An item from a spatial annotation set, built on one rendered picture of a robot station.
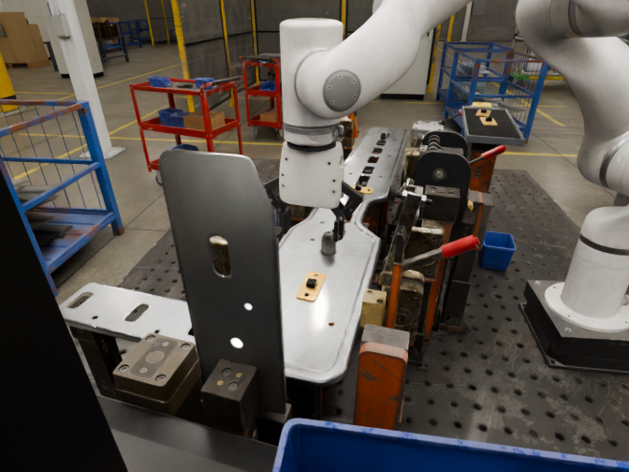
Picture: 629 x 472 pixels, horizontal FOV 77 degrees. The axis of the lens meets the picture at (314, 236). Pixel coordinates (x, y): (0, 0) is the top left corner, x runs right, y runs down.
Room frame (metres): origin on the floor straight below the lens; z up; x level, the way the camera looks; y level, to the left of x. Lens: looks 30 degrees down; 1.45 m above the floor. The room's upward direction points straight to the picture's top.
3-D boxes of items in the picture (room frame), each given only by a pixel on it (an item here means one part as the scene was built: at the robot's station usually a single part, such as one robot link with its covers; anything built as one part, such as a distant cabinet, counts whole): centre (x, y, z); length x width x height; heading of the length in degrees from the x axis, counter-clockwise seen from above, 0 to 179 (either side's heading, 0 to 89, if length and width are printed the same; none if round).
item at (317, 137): (0.59, 0.00, 1.29); 0.09 x 0.08 x 0.03; 74
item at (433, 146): (0.88, -0.29, 0.94); 0.18 x 0.13 x 0.49; 164
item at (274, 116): (5.22, 0.52, 0.49); 0.81 x 0.46 x 0.97; 161
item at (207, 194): (0.34, 0.09, 1.17); 0.12 x 0.01 x 0.34; 74
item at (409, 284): (0.54, -0.15, 0.88); 0.07 x 0.06 x 0.35; 74
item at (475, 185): (1.16, -0.51, 0.92); 0.10 x 0.08 x 0.45; 164
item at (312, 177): (0.59, 0.00, 1.23); 0.10 x 0.07 x 0.11; 74
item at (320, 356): (1.06, -0.12, 1.00); 1.38 x 0.22 x 0.02; 164
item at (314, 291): (0.59, 0.01, 1.01); 0.08 x 0.04 x 0.01; 164
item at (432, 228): (0.70, -0.23, 0.88); 0.11 x 0.09 x 0.37; 74
